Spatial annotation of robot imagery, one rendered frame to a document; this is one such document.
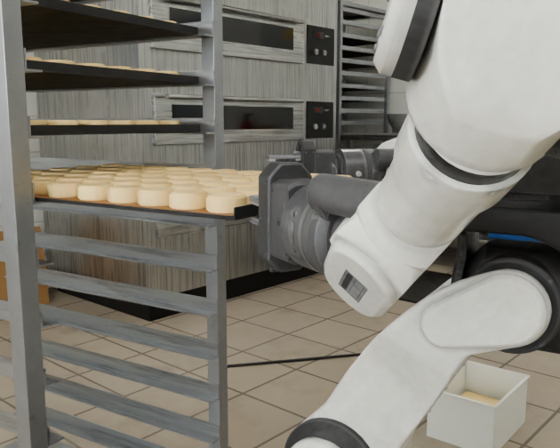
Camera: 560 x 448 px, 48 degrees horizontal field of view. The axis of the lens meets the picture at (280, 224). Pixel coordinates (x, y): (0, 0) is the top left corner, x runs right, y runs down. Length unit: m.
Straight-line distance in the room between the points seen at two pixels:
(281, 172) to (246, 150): 2.78
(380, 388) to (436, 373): 0.10
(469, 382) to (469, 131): 2.04
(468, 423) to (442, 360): 1.27
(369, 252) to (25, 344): 0.62
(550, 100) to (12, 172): 0.74
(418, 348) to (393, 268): 0.34
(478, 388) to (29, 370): 1.66
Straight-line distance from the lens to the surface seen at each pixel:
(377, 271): 0.45
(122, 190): 0.86
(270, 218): 0.68
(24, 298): 0.95
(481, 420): 2.03
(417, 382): 0.82
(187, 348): 1.36
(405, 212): 0.41
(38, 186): 0.99
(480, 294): 0.74
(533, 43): 0.30
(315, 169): 1.18
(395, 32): 0.30
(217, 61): 1.25
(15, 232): 0.93
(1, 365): 1.08
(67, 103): 3.53
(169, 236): 3.10
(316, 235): 0.56
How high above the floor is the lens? 0.97
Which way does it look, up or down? 9 degrees down
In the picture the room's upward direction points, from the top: straight up
